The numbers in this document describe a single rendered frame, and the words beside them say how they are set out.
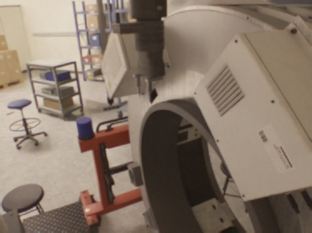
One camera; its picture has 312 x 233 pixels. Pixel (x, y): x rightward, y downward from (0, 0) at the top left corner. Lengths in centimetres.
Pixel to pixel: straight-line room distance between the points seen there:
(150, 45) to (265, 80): 31
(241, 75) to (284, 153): 13
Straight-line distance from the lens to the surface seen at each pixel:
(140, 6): 58
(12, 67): 793
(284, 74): 40
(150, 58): 59
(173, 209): 136
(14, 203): 237
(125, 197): 235
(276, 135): 38
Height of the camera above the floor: 185
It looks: 23 degrees down
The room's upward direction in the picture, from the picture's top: 2 degrees counter-clockwise
